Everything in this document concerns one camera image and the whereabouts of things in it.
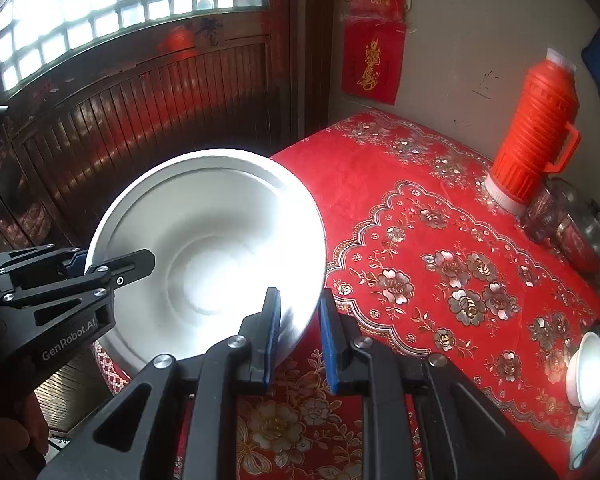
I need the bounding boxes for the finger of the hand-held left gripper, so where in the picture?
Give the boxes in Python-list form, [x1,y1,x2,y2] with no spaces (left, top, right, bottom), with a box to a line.
[0,249,157,329]
[0,244,88,281]

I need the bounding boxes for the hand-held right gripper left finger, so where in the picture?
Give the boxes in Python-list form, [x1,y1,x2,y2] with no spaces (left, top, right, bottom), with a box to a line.
[37,287,283,480]

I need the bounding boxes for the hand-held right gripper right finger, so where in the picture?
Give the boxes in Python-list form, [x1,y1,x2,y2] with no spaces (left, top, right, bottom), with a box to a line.
[319,292,556,480]

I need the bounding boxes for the large white bowl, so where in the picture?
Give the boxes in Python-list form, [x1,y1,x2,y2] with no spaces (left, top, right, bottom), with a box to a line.
[85,148,327,373]

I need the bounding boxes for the brown slatted wooden door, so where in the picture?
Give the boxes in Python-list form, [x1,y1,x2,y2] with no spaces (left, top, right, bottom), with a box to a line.
[0,0,331,436]

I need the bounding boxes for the red floral tablecloth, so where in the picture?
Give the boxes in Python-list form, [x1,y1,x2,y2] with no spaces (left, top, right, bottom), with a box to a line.
[92,110,600,480]

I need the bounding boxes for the small white bowl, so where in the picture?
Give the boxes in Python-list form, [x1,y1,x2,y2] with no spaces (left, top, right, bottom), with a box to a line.
[566,332,600,411]

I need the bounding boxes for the gridded window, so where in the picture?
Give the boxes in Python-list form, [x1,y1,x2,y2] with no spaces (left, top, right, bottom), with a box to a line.
[0,0,271,93]

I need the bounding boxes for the pale crumpled cloth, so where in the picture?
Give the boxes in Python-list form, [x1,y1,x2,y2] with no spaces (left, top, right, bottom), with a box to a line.
[569,407,600,468]

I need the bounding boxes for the clear glass jar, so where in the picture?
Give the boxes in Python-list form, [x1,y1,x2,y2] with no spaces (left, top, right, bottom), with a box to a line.
[522,177,600,273]

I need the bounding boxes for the orange thermos flask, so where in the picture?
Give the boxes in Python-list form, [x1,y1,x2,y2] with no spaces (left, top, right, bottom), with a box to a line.
[484,47,581,213]

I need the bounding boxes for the red gold-lettered wall hanging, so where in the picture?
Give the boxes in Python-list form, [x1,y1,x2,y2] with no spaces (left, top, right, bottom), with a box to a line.
[341,22,408,106]

